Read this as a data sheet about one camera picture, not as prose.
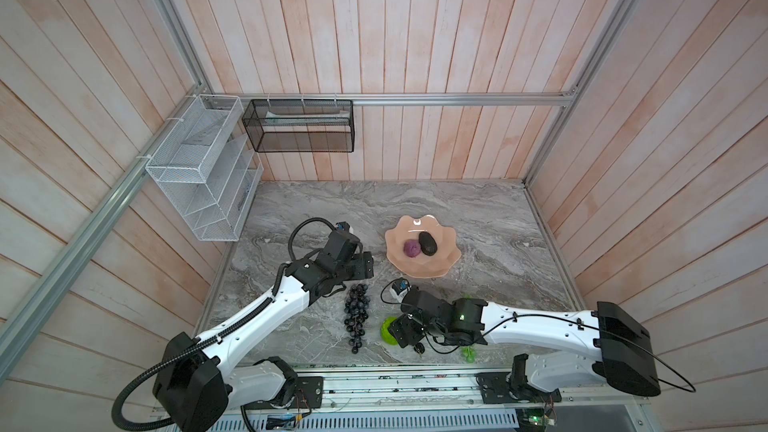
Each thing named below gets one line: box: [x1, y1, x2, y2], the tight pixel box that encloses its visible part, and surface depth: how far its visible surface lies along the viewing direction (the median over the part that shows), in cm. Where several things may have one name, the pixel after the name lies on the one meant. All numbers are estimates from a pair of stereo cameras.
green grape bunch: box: [462, 346, 477, 364], surface depth 80 cm
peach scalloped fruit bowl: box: [385, 215, 462, 279], surface depth 100 cm
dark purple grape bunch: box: [344, 283, 371, 354], surface depth 84 cm
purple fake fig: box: [403, 239, 421, 258], surface depth 97 cm
